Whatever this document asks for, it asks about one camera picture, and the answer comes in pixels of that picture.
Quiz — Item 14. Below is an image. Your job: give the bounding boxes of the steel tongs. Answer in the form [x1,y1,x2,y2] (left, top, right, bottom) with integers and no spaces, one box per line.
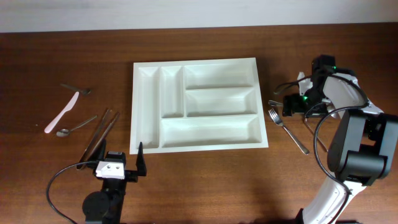
[78,109,120,163]

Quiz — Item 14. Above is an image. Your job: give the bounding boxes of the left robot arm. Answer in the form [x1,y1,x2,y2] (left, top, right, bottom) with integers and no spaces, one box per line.
[82,140,147,223]

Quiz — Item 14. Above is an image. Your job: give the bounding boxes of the white cutlery tray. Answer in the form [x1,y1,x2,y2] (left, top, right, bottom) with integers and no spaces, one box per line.
[129,58,269,154]

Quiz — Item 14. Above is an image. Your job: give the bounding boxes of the steel fork on table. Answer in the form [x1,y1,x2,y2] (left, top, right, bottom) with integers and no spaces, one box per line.
[268,108,310,155]

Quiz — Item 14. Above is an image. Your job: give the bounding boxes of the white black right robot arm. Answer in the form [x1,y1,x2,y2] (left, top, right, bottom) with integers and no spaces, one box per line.
[282,55,397,223]

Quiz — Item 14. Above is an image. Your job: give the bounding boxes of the small steel teaspoon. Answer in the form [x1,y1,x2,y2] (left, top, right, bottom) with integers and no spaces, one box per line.
[56,115,98,138]

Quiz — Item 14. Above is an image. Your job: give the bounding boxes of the dark small teaspoon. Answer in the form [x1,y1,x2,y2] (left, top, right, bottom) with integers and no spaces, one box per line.
[60,83,91,95]

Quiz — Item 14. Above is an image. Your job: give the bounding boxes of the pink plastic knife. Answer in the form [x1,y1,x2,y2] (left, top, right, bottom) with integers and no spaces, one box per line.
[44,91,80,134]

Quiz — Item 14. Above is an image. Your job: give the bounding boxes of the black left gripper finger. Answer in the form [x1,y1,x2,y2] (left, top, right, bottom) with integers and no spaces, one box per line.
[136,142,147,177]
[93,139,106,164]

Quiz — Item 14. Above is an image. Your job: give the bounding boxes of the steel tablespoon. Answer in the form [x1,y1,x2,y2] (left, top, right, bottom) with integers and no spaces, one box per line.
[268,100,284,107]

